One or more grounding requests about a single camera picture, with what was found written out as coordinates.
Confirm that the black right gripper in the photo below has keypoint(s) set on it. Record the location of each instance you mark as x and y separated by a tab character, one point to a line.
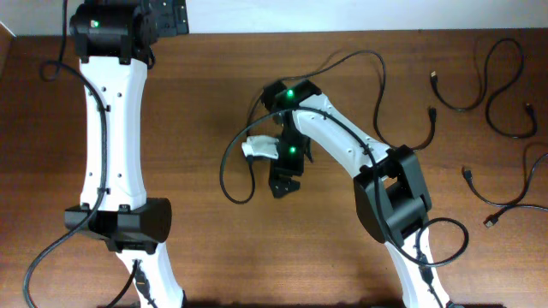
283	180

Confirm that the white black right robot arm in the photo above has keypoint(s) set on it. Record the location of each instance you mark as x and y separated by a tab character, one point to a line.
391	198

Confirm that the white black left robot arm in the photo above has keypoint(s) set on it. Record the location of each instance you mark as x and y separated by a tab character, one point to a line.
113	41

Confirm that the wooden side panel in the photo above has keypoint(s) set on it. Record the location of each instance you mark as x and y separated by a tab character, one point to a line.
6	38

